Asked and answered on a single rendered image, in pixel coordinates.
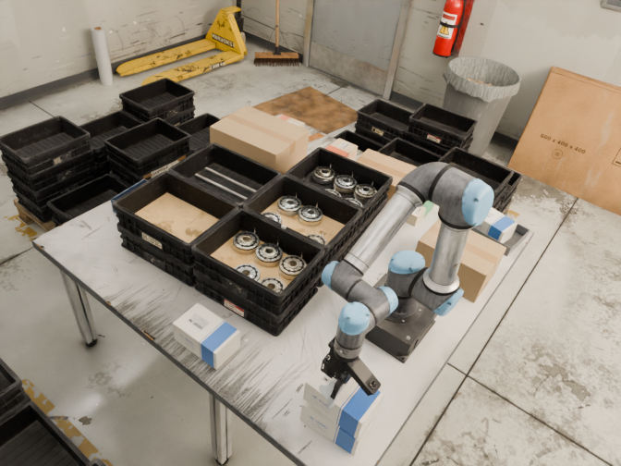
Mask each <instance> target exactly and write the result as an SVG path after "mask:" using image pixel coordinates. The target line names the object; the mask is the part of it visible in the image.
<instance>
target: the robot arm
mask: <svg viewBox="0 0 621 466"><path fill-rule="evenodd" d="M427 201H430V202H432V203H434V204H436V205H437V206H439V211H438V217H439V219H440V221H441V225H440V229H439V233H438V237H437V241H436V245H435V249H434V253H433V257H432V263H431V267H430V268H429V267H427V266H425V260H424V258H423V256H422V255H421V254H419V253H417V252H415V251H398V252H396V253H395V254H394V255H393V256H392V257H391V260H390V263H389V264H388V271H387V275H386V280H385V283H384V285H383V286H381V287H379V288H377V289H375V288H374V287H372V286H371V285H370V284H368V283H367V282H365V281H364V280H363V279H362V278H363V276H364V275H365V273H366V272H367V271H368V270H369V268H370V267H371V265H372V264H373V263H374V262H375V260H376V259H377V258H378V257H379V255H380V254H381V253H382V251H383V250H384V249H385V247H386V246H387V245H388V243H389V242H390V241H391V240H392V238H393V237H394V236H395V235H396V233H397V232H398V230H399V229H400V228H401V227H402V226H403V225H404V224H405V222H406V221H407V220H408V218H409V217H410V216H411V215H412V213H413V212H414V211H415V209H416V208H417V207H422V205H423V204H425V203H426V202H427ZM492 205H493V189H492V188H491V187H490V186H489V185H487V184H486V183H484V182H483V181H482V180H480V179H478V178H474V177H472V176H470V175H468V174H466V173H464V172H462V171H460V170H458V169H456V168H454V167H452V166H451V165H449V164H447V163H443V162H431V163H428V164H425V165H422V166H418V167H417V168H415V169H413V170H412V171H410V172H409V173H407V174H406V175H405V176H404V177H403V178H402V179H401V180H400V181H399V182H398V183H397V185H396V193H395V194H394V195H393V196H392V198H391V199H390V200H389V201H388V203H387V204H386V205H385V207H384V208H383V209H382V211H381V212H380V213H379V214H378V215H377V216H376V217H375V219H374V220H373V221H372V222H371V224H370V225H369V227H368V228H367V229H366V230H365V232H364V233H363V234H362V235H361V237H360V238H359V240H358V241H357V242H356V243H355V245H354V246H353V247H352V249H351V250H350V251H349V252H348V254H347V255H346V256H345V258H344V259H343V260H342V261H341V263H339V262H337V261H332V262H330V263H329V264H328V265H326V266H325V268H324V269H323V273H322V282H323V283H324V284H325V285H326V286H327V287H328V288H329V289H330V290H332V291H334V292H335V293H336V294H338V295H339V296H340V297H342V298H343V299H344V300H346V301H347V302H348V304H346V305H345V306H344V307H343V308H342V310H341V313H340V315H339V317H338V326H337V330H336V336H335V337H334V338H333V339H332V340H331V341H330V342H329V343H328V347H329V348H330V351H329V352H328V354H327V355H326V356H325V357H324V359H323V361H322V367H321V371H322V372H323V373H325V374H326V375H328V376H329V377H330V378H335V379H336V380H337V381H335V380H332V381H330V383H329V385H328V386H326V385H320V386H319V391H320V392H321V393H322V394H323V396H324V397H325V398H326V399H327V401H328V403H327V406H326V409H327V410H329V409H331V408H332V407H333V406H334V405H335V402H336V400H337V398H338V396H339V394H340V392H341V391H342V389H343V388H342V385H343V384H344V385H345V384H346V383H347V382H348V381H349V379H350V378H351V377H353V378H354V380H355V381H356V382H357V383H358V385H359V386H360V387H361V388H362V390H363V391H364V392H365V393H366V394H367V396H371V395H374V394H375V393H376V392H377V390H378V389H379V388H380V386H381V383H380V382H379V380H378V379H377V378H376V377H375V376H374V374H373V373H372V372H371V371H370V369H369V368H368V367H367V366H366V365H365V363H364V362H363V361H362V360H361V358H360V357H359V355H360V353H361V349H362V345H363V341H364V338H365V335H366V334H367V333H368V332H369V331H371V330H372V329H373V328H374V327H375V326H376V325H378V324H379V323H380V322H382V320H383V319H384V318H386V317H388V316H391V317H394V318H407V317H410V316H411V315H413V314H414V313H415V312H416V311H417V308H418V303H421V304H422V305H424V306H425V307H427V308H428V309H429V310H431V311H432V312H433V313H436V314H437V315H439V316H445V315H447V314H448V313H449V312H450V311H451V310H452V309H453V308H454V307H455V306H456V305H457V303H458V302H459V300H460V299H461V297H462V295H463V293H464V290H463V289H461V288H459V287H458V285H459V278H458V276H457V271H458V268H459V266H460V263H461V259H462V256H463V252H464V250H465V247H466V243H467V240H468V237H469V232H470V230H471V229H472V228H474V227H475V226H478V225H480V224H481V223H482V222H483V221H484V220H485V218H486V217H487V215H488V214H489V211H490V210H491V208H492ZM328 355H329V356H328ZM327 356H328V357H327ZM330 356H331V357H330ZM326 357H327V358H326Z"/></svg>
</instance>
